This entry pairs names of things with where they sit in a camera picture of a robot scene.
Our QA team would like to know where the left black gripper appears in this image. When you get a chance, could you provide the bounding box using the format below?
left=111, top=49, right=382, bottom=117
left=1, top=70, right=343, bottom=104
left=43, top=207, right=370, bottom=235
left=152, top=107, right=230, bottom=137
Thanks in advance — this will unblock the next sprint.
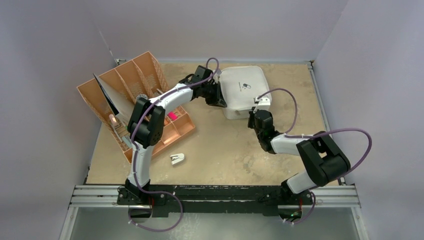
left=200, top=82, right=225, bottom=108

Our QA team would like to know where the grey storage case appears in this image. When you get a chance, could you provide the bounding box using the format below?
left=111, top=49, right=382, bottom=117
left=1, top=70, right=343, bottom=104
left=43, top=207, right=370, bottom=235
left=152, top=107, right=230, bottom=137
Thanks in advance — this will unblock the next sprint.
left=219, top=65, right=270, bottom=120

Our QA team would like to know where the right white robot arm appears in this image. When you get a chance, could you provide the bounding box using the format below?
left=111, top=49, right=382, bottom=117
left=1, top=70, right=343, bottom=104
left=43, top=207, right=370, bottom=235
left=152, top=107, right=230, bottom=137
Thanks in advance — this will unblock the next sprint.
left=247, top=110, right=351, bottom=204

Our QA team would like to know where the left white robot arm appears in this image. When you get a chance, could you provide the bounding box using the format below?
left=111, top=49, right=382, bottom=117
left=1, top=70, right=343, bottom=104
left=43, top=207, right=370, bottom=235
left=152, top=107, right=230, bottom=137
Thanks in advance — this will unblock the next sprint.
left=124, top=65, right=227, bottom=205

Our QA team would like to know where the pink desk tray organizer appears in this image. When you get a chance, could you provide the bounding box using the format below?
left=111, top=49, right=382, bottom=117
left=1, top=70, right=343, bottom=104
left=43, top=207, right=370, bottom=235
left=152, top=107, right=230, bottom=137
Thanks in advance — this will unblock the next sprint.
left=124, top=105, right=196, bottom=165

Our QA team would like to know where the blue grey tape roll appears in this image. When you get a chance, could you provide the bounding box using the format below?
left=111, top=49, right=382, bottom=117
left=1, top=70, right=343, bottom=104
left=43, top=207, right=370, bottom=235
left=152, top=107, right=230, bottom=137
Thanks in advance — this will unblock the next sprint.
left=135, top=94, right=149, bottom=100

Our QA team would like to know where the pink file organizer rack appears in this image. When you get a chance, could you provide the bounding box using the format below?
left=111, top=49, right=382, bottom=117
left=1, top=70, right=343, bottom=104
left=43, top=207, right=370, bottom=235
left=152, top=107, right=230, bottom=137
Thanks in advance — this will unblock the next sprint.
left=76, top=50, right=170, bottom=163

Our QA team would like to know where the white stapler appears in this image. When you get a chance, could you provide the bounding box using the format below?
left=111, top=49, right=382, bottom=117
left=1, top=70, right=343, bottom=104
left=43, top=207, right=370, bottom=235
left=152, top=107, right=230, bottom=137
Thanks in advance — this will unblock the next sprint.
left=170, top=153, right=185, bottom=166

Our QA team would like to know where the dark folder in rack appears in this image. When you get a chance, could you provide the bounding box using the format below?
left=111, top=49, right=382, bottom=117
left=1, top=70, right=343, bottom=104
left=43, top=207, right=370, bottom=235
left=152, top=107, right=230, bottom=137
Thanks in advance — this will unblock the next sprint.
left=93, top=74, right=135, bottom=126

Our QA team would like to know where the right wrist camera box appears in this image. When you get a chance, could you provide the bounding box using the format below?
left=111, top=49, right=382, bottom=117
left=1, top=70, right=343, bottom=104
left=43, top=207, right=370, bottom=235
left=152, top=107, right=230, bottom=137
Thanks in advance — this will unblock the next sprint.
left=253, top=95, right=271, bottom=113

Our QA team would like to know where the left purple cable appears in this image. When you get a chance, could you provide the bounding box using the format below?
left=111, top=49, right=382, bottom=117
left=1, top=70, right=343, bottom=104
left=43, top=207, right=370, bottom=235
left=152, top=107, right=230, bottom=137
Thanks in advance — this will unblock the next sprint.
left=130, top=57, right=221, bottom=200

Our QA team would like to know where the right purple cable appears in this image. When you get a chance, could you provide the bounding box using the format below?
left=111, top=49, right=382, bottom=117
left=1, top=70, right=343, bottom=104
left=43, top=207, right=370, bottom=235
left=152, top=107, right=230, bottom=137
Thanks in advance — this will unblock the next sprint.
left=256, top=87, right=373, bottom=226

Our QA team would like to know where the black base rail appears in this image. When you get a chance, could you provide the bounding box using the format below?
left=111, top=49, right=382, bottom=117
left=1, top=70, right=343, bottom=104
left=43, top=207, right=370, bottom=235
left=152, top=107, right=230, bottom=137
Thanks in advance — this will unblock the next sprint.
left=116, top=183, right=313, bottom=219

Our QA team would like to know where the base loop purple cable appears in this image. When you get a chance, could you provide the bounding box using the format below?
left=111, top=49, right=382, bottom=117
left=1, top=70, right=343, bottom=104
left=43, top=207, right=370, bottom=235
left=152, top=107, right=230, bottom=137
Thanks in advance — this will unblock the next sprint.
left=127, top=193, right=185, bottom=233

